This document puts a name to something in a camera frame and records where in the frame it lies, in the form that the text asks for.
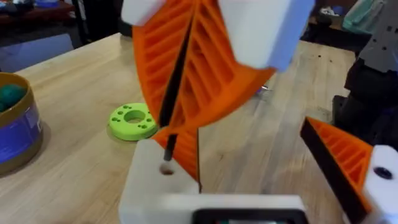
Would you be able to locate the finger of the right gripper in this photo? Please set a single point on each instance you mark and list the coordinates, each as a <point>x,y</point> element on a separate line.
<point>217,68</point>
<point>155,62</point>

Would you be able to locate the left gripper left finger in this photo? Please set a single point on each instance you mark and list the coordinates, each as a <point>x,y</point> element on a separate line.
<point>149,186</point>

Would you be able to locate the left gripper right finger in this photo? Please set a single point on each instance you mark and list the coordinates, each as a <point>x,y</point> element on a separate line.
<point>351,155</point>

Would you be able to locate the orange ribbed wedge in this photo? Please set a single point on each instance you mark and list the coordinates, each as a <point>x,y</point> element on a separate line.
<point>186,149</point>

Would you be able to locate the blue electric screwdriver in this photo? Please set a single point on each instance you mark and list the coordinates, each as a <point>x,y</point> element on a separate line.
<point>262,89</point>

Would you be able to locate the green disc with holes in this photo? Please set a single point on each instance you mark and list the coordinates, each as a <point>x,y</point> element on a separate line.
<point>119,124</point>

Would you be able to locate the teal cloth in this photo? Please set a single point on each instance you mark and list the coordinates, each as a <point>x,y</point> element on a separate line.
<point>362,15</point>

